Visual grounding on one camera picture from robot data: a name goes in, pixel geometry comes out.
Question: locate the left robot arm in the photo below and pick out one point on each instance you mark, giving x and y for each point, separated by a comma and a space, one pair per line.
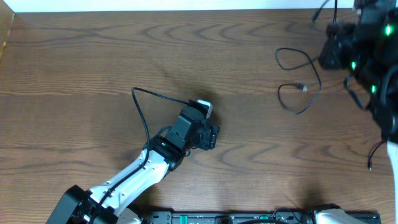
161, 155

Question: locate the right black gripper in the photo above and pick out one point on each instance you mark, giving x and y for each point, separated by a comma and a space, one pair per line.
338, 43

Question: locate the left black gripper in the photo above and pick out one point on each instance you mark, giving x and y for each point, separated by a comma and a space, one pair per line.
211, 139

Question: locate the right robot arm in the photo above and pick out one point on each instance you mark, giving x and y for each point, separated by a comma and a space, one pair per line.
368, 50

